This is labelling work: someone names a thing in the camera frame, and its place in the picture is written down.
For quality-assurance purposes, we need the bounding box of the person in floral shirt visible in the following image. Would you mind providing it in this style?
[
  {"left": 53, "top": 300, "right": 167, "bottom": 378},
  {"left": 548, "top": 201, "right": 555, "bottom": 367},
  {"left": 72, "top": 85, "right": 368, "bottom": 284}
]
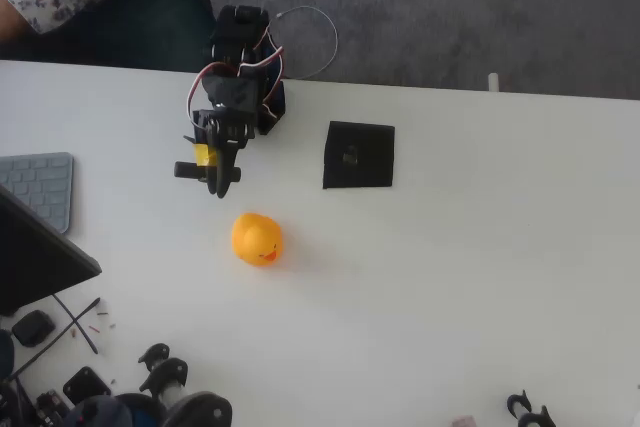
[{"left": 0, "top": 0, "right": 219, "bottom": 73}]

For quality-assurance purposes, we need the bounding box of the dark round object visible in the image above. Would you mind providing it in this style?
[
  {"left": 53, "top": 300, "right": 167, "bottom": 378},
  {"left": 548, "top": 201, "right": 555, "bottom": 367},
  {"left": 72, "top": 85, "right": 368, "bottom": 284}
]
[{"left": 0, "top": 329, "right": 16, "bottom": 381}]

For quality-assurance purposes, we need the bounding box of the black square mounting plate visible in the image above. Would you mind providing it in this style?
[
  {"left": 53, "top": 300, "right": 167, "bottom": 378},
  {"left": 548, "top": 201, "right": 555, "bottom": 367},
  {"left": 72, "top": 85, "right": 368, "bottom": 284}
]
[{"left": 62, "top": 365, "right": 113, "bottom": 406}]

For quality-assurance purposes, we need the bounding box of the black cable bundle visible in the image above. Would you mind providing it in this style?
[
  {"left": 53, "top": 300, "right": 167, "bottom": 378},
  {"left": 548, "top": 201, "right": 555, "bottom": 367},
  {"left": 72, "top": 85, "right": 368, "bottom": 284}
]
[{"left": 0, "top": 380, "right": 26, "bottom": 427}]

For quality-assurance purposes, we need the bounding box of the yellow rubber duck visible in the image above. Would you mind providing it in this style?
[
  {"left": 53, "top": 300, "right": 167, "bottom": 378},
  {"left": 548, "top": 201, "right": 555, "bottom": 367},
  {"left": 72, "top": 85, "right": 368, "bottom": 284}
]
[{"left": 231, "top": 212, "right": 284, "bottom": 268}]

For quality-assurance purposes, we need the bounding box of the small black rounded box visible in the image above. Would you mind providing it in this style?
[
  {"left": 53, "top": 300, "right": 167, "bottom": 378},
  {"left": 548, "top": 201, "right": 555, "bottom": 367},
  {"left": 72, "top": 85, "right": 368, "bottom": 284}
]
[{"left": 11, "top": 310, "right": 56, "bottom": 348}]

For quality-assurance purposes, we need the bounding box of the black square box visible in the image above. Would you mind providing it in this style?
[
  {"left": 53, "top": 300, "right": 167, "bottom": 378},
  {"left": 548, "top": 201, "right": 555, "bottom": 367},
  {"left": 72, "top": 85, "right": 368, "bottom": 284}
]
[{"left": 322, "top": 120, "right": 396, "bottom": 191}]

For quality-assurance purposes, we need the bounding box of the blue plastic clamp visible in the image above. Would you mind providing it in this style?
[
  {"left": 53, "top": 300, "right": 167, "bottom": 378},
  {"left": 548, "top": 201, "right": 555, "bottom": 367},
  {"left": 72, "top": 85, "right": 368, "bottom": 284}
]
[{"left": 115, "top": 392, "right": 167, "bottom": 427}]

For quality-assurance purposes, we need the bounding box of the thin black stick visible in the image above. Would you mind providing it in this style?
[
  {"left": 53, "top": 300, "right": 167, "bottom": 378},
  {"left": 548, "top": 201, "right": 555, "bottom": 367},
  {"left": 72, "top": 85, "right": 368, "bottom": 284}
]
[
  {"left": 5, "top": 297, "right": 102, "bottom": 383},
  {"left": 52, "top": 293, "right": 100, "bottom": 355}
]

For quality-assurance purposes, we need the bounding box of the thin grey cable loop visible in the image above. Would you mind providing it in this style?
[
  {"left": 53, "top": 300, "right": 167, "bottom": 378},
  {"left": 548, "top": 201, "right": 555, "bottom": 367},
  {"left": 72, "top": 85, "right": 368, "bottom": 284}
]
[{"left": 273, "top": 5, "right": 339, "bottom": 81}]

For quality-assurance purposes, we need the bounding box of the grey keyboard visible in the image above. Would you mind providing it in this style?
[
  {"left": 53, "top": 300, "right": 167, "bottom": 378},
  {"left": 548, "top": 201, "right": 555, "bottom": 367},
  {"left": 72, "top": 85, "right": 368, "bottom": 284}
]
[{"left": 0, "top": 151, "right": 75, "bottom": 234}]

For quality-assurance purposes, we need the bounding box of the black tube camera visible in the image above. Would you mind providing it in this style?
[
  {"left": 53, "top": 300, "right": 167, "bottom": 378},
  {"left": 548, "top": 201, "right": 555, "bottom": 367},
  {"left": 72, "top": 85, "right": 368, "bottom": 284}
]
[{"left": 173, "top": 160, "right": 244, "bottom": 184}]

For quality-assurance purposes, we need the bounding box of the bare forearm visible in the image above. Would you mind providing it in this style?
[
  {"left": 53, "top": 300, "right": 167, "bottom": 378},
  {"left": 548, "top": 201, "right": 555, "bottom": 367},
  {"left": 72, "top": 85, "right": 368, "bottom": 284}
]
[{"left": 0, "top": 0, "right": 40, "bottom": 44}]

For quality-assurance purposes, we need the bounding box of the yellow adhesive tape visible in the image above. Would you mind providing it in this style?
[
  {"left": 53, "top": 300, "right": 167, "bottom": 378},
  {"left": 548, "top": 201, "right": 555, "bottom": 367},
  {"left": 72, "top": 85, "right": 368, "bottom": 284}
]
[{"left": 193, "top": 144, "right": 217, "bottom": 168}]

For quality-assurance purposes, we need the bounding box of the black circuit board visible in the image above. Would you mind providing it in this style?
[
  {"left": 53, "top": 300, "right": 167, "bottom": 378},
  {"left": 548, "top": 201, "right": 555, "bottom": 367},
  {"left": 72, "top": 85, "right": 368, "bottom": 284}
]
[{"left": 33, "top": 389, "right": 72, "bottom": 427}]

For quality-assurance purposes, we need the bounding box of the black laptop screen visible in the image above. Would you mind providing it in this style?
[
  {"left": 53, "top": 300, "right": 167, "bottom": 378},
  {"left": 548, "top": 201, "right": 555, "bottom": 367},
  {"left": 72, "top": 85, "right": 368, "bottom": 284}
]
[{"left": 0, "top": 184, "right": 103, "bottom": 317}]

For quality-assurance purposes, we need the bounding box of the black stand with clamp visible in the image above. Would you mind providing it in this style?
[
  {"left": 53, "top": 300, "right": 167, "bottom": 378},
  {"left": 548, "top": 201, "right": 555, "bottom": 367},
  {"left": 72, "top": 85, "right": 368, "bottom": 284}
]
[{"left": 506, "top": 389, "right": 558, "bottom": 427}]

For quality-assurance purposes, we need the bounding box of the red white servo wire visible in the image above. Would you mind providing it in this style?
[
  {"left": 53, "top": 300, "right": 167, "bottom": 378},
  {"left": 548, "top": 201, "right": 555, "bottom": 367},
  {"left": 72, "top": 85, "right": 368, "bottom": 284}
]
[
  {"left": 185, "top": 62, "right": 236, "bottom": 136},
  {"left": 237, "top": 21, "right": 287, "bottom": 118}
]

